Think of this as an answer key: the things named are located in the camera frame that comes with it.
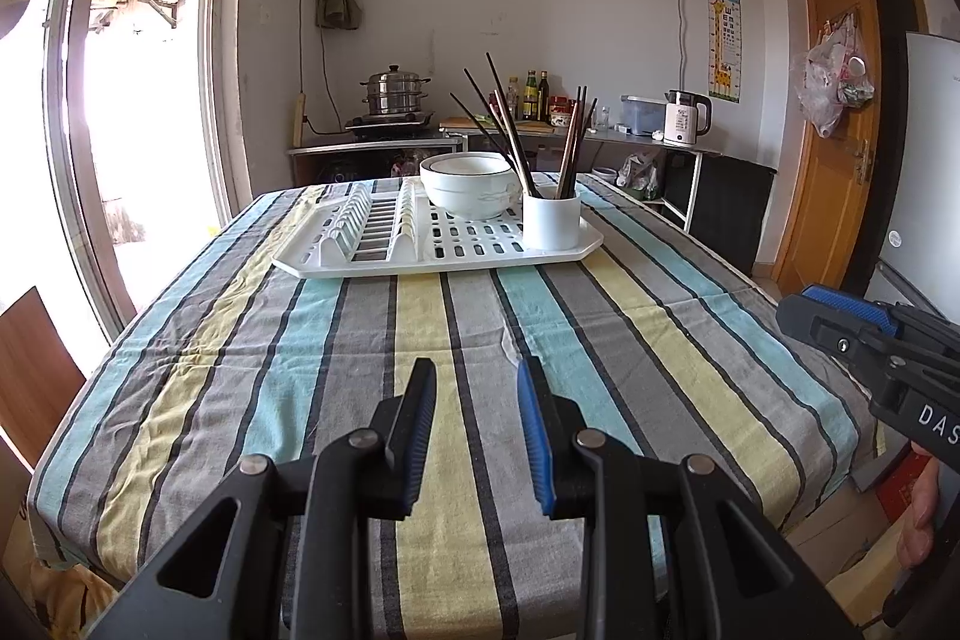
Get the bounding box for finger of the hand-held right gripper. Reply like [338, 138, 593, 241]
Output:
[798, 283, 902, 338]
[775, 293, 912, 387]

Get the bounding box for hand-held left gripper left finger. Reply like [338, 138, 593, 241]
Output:
[82, 357, 437, 640]

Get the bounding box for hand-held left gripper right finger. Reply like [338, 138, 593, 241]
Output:
[517, 355, 863, 640]

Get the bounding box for white cup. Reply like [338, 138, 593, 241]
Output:
[522, 191, 584, 252]

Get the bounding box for black chopstick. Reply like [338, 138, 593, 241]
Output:
[556, 113, 573, 200]
[448, 92, 528, 193]
[486, 52, 536, 196]
[561, 83, 581, 200]
[462, 68, 532, 196]

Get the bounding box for light wooden chopstick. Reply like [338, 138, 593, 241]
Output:
[565, 86, 587, 200]
[490, 91, 528, 187]
[498, 106, 532, 191]
[571, 98, 599, 197]

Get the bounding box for person's right hand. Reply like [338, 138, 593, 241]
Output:
[895, 458, 944, 571]

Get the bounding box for striped tablecloth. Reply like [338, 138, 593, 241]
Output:
[26, 170, 883, 640]

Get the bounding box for white refrigerator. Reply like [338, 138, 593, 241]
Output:
[861, 31, 960, 320]

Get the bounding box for wooden door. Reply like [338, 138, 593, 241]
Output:
[771, 0, 884, 298]

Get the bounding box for black board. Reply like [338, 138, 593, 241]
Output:
[685, 152, 779, 279]

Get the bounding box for white plastic dish rack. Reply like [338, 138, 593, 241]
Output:
[271, 176, 606, 280]

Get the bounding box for hanging plastic bags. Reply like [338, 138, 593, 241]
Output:
[795, 12, 876, 140]

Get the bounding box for white bowl with dark rim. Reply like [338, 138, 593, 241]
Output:
[419, 152, 523, 220]

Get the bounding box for white electric kettle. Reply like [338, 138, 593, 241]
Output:
[662, 89, 713, 148]

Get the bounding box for plastic bag under shelf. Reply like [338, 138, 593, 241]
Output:
[617, 152, 662, 196]

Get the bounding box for clear plastic storage container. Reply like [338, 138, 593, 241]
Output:
[620, 94, 669, 136]

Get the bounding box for steel stove stand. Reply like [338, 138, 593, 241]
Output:
[286, 132, 467, 189]

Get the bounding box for black cooktop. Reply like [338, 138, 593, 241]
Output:
[345, 110, 437, 136]

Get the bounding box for steel steamer pot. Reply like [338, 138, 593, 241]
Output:
[359, 64, 434, 117]

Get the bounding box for wooden chair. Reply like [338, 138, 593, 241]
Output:
[0, 286, 88, 470]

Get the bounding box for sliding glass door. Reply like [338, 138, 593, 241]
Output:
[0, 0, 257, 342]

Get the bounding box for giraffe wall poster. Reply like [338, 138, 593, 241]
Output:
[704, 0, 743, 104]

